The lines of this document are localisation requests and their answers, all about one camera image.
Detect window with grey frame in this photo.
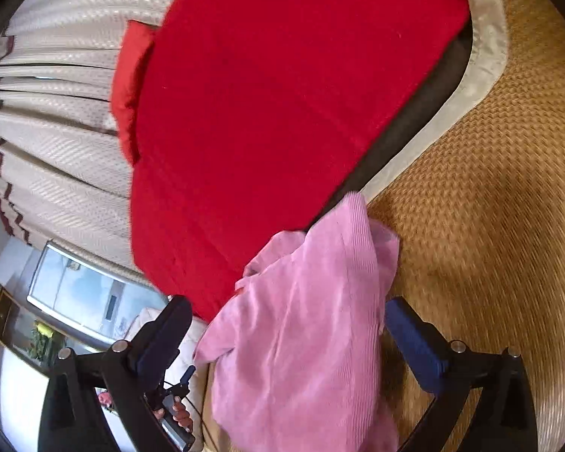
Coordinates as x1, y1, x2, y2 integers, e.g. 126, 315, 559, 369
26, 242, 167, 344

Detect person's left hand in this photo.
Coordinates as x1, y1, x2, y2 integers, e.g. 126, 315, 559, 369
170, 396, 194, 433

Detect beige dotted curtain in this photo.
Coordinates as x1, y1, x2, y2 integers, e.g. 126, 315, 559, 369
0, 0, 173, 282

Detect red pillow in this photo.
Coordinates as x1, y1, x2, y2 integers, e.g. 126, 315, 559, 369
110, 20, 157, 166

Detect woven bamboo bed mat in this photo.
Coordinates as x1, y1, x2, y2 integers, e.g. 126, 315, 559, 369
362, 0, 565, 451

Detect pink corduroy jacket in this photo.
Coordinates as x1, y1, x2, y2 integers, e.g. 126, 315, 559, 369
196, 193, 399, 451

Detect red blanket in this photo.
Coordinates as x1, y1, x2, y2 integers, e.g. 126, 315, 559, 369
130, 0, 469, 321

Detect mirror with flower reflection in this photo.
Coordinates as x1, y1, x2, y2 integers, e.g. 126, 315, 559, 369
0, 290, 68, 376

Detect white quilted cushion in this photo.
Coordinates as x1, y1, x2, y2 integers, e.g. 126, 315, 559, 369
124, 307, 208, 434

